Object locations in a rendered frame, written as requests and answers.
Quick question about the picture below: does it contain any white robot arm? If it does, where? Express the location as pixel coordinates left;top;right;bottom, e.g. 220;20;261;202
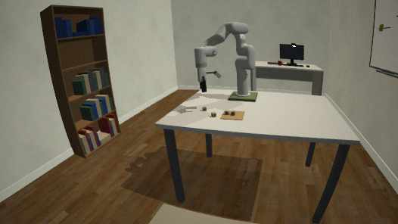
194;22;255;97

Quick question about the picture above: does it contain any tan mat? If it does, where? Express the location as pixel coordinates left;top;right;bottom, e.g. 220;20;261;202
220;111;245;120

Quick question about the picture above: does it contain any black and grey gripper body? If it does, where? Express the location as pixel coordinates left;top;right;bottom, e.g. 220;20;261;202
196;67;207;83

